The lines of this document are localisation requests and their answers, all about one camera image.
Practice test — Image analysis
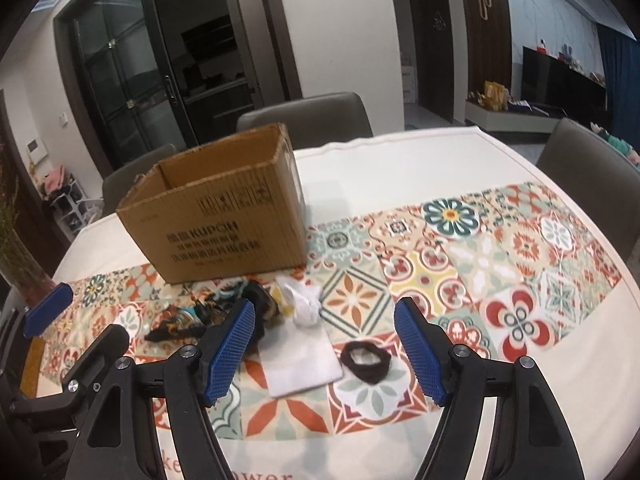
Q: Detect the glass sliding door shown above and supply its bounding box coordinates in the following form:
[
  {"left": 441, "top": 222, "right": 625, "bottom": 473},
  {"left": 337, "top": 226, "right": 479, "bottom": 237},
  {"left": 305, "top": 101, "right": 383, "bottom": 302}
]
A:
[{"left": 69, "top": 0, "right": 202, "bottom": 162}]

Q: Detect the grey chair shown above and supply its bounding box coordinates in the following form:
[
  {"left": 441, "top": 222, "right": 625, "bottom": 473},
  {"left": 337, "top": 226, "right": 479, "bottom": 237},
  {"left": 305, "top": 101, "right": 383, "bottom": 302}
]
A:
[
  {"left": 537, "top": 118, "right": 639, "bottom": 259},
  {"left": 236, "top": 92, "right": 373, "bottom": 150},
  {"left": 102, "top": 144, "right": 178, "bottom": 218}
]

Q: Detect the white sock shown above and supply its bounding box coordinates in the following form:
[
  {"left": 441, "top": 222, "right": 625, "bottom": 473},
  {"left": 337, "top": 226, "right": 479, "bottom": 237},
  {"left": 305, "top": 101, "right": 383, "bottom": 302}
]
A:
[{"left": 274, "top": 275, "right": 321, "bottom": 328}]

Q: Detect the dark patterned scarf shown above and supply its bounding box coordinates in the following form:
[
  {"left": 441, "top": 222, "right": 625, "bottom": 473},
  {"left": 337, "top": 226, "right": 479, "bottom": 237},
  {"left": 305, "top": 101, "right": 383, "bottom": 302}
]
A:
[{"left": 144, "top": 278, "right": 280, "bottom": 348}]

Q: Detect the white shoe rack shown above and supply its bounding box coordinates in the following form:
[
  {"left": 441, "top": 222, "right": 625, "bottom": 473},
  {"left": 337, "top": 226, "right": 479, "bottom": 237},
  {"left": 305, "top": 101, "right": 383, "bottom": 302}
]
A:
[{"left": 42, "top": 166, "right": 103, "bottom": 240}]

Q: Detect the dark brown scrunchie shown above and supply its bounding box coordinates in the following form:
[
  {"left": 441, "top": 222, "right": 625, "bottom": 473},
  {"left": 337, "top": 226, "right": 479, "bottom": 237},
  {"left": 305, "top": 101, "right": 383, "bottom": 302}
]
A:
[{"left": 340, "top": 340, "right": 392, "bottom": 386}]

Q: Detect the black television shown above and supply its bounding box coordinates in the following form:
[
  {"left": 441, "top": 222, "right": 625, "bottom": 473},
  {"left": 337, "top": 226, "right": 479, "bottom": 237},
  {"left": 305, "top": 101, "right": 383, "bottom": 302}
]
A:
[{"left": 521, "top": 47, "right": 610, "bottom": 126}]

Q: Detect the grey chair far right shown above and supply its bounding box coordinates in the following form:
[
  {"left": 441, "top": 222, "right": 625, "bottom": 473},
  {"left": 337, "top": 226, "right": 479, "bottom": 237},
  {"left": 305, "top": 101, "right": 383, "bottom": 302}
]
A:
[{"left": 236, "top": 92, "right": 373, "bottom": 150}]

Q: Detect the brown cardboard box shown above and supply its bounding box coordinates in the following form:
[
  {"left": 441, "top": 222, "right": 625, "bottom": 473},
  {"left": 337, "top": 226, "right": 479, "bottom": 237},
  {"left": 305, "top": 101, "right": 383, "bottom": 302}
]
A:
[{"left": 116, "top": 124, "right": 306, "bottom": 284}]

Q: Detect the grey chair right side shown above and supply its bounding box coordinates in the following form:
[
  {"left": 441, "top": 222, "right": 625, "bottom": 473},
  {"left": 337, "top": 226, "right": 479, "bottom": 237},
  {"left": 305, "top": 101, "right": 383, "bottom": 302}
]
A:
[{"left": 537, "top": 118, "right": 639, "bottom": 259}]

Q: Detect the white cloth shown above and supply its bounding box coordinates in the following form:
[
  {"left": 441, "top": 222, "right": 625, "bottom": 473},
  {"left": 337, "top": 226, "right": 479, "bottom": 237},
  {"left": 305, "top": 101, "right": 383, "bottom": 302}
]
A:
[{"left": 258, "top": 320, "right": 344, "bottom": 399}]

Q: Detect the white tv console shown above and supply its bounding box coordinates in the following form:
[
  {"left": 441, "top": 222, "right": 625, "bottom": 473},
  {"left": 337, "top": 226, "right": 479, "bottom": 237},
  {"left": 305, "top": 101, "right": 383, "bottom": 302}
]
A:
[{"left": 465, "top": 102, "right": 560, "bottom": 134}]

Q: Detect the grey chair far left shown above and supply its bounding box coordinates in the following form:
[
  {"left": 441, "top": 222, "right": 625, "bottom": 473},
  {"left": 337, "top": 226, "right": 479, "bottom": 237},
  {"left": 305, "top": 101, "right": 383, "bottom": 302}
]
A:
[{"left": 102, "top": 144, "right": 178, "bottom": 218}]

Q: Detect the glass vase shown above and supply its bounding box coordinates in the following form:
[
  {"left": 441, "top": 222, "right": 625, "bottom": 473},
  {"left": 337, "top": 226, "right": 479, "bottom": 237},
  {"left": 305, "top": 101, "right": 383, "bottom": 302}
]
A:
[{"left": 1, "top": 228, "right": 55, "bottom": 308}]

